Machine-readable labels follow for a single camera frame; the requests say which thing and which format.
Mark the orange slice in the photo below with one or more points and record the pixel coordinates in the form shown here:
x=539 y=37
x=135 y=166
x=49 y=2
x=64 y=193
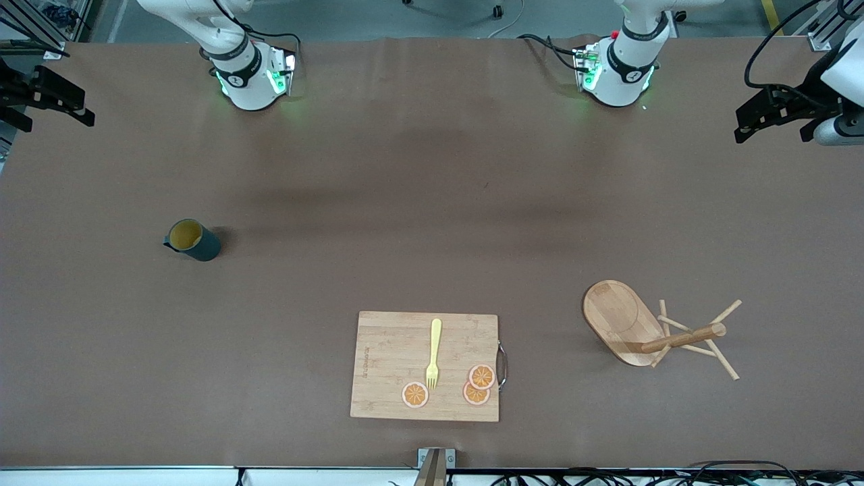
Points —
x=472 y=398
x=415 y=395
x=482 y=376

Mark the dark teal ribbed mug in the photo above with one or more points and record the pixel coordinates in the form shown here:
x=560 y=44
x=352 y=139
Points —
x=202 y=248

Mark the aluminium frame post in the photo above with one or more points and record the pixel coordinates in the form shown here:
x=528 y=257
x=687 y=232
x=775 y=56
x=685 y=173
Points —
x=54 y=50
x=820 y=42

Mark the white table edge rail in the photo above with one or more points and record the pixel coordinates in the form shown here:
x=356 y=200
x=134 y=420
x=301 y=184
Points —
x=135 y=478

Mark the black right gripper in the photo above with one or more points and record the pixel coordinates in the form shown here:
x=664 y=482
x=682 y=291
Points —
x=15 y=93

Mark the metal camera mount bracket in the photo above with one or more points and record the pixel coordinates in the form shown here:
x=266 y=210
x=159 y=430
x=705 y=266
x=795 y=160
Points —
x=435 y=472

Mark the wooden mug tree rack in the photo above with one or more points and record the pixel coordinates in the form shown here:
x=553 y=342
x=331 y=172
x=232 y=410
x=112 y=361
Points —
x=617 y=317

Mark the yellow plastic fork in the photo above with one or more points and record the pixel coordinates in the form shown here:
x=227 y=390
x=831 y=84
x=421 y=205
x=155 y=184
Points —
x=435 y=337

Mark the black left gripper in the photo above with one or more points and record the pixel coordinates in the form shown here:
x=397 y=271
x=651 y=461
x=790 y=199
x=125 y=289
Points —
x=800 y=101

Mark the bamboo cutting board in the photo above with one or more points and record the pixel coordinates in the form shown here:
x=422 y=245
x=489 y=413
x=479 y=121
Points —
x=391 y=358

